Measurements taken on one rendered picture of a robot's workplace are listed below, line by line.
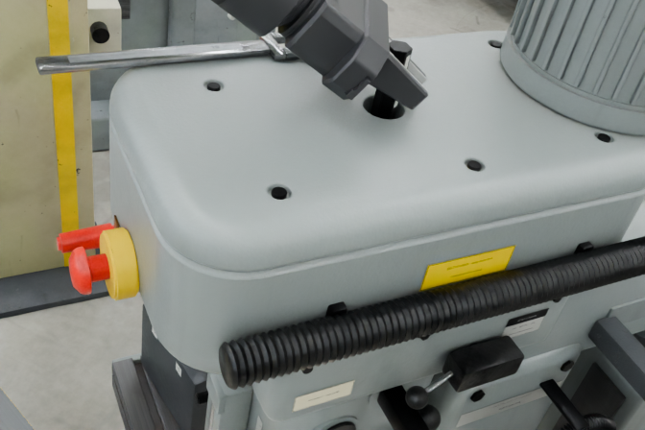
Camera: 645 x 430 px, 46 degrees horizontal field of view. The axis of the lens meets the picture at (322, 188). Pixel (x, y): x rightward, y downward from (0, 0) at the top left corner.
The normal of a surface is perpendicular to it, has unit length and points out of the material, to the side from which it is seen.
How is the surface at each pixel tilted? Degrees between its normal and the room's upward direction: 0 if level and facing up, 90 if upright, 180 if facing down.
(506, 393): 90
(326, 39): 90
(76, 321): 0
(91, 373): 0
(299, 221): 27
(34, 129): 90
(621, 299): 90
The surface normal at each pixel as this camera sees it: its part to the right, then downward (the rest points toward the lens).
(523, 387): 0.42, 0.62
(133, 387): 0.16, -0.77
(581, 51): -0.62, 0.40
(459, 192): 0.33, -0.40
